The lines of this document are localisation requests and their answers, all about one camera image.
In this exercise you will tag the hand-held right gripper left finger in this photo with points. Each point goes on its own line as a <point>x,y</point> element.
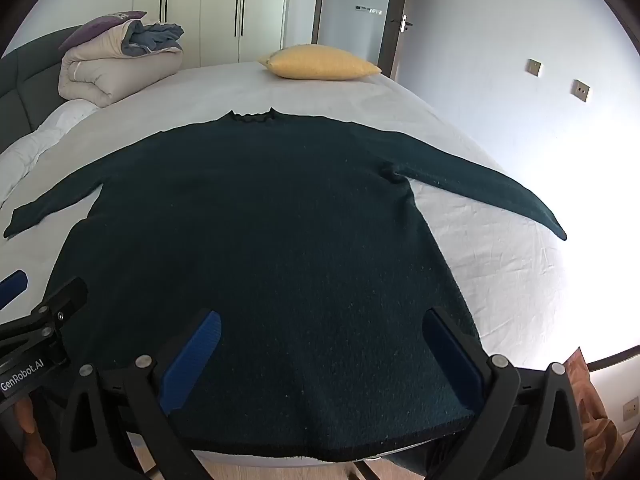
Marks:
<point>196,357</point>

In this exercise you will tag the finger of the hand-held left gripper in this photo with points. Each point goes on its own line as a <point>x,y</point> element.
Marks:
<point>67,295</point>
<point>11,287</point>

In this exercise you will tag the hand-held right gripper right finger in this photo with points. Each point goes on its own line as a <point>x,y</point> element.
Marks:
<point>450,357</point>

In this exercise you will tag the dark green towel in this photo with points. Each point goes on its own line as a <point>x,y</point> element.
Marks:
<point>280,240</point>

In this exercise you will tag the person's left hand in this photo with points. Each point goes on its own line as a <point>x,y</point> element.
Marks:
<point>24,422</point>

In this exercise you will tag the brown patterned cloth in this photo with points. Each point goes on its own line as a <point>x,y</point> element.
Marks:
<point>597,415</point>

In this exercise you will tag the white quilt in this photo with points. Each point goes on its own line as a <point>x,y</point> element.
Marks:
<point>47,130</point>

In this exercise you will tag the dark grey padded headboard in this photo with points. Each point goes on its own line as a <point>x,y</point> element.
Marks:
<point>25,80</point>

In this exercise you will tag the folded beige duvet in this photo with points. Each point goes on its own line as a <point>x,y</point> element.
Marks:
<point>110,72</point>

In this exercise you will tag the blue-grey crumpled cloth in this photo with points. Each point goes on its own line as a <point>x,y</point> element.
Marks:
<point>155,37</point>

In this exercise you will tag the purple pillow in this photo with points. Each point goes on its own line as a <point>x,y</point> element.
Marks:
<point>100,25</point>

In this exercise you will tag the bed with white sheet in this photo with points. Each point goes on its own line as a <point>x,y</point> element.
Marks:
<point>320,97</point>

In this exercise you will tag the white wardrobe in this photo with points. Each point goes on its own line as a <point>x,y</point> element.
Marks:
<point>215,15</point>

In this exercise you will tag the yellow pillow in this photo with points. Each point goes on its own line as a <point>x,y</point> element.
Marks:
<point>320,62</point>

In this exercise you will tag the beige wall socket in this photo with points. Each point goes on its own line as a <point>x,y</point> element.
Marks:
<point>631,409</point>
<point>580,90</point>
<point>534,67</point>

